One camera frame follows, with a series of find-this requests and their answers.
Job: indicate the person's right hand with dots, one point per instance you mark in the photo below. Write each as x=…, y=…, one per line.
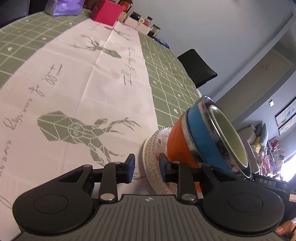
x=285, y=228

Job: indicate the blue steel bowl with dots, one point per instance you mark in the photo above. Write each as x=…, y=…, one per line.
x=201, y=134

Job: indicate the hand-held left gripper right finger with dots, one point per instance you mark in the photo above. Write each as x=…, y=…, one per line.
x=164, y=166

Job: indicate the small patterned box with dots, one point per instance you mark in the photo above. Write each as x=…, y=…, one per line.
x=122, y=17

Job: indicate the white box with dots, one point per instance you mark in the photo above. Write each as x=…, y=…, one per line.
x=143, y=28
x=130, y=22

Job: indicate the purple tissue pack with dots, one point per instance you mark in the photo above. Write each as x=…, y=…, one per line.
x=64, y=7

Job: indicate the pink cube box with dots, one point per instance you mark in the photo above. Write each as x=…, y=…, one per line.
x=106, y=12

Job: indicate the small ink bottle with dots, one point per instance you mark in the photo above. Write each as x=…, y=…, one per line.
x=148, y=21

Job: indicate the beige door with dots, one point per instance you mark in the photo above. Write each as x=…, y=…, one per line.
x=261, y=78

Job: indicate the black jar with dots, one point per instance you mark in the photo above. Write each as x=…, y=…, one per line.
x=135, y=15

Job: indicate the small green ceramic bowl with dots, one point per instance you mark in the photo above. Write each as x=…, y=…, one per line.
x=229, y=134

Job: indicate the orange steel bowl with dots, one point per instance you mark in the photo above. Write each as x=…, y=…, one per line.
x=178, y=139

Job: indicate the sofa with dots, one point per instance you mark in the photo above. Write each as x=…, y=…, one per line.
x=248, y=136

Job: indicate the framed wall picture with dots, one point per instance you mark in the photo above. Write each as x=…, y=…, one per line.
x=286, y=117

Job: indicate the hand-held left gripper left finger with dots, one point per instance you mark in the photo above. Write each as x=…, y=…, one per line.
x=130, y=168

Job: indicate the blue flat packet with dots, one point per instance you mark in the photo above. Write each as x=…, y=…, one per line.
x=161, y=42

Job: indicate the wall light switch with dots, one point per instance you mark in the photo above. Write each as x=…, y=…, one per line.
x=272, y=103

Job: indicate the black chair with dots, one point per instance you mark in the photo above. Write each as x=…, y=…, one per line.
x=11, y=11
x=196, y=67

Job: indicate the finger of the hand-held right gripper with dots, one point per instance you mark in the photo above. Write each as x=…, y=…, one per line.
x=268, y=183

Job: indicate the white deer print table runner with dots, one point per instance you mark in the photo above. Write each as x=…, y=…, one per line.
x=81, y=81

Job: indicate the amber liquor bottle red label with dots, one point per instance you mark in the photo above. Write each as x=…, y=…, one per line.
x=126, y=5

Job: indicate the glass jar dark lid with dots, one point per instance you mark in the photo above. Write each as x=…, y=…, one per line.
x=153, y=31

